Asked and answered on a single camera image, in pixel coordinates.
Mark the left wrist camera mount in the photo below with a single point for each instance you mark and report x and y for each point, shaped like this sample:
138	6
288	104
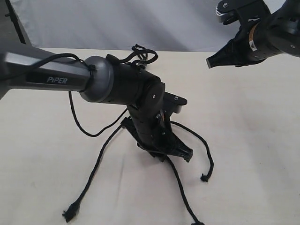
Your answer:
173	103

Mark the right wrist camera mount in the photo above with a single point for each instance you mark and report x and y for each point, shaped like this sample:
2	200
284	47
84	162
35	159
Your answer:
244	11

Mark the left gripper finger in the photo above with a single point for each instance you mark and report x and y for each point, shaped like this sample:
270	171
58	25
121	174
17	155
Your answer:
183	151
160	156

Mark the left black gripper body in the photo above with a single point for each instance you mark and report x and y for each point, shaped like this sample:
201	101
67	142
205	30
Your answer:
151	128

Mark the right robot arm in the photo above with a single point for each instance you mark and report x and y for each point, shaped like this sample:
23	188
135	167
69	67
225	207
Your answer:
261	34

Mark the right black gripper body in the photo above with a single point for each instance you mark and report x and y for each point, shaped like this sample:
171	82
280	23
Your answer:
240	53

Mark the grey backdrop cloth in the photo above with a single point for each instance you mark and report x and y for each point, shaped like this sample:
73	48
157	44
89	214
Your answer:
161	25

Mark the black stand pole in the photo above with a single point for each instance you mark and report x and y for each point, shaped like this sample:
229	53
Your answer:
14	19

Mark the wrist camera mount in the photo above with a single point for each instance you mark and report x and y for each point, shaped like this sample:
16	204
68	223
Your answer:
244	11
173	103

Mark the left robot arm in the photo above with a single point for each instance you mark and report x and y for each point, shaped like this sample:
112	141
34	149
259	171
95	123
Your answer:
107	80

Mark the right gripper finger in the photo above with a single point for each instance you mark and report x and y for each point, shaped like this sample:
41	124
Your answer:
220	58

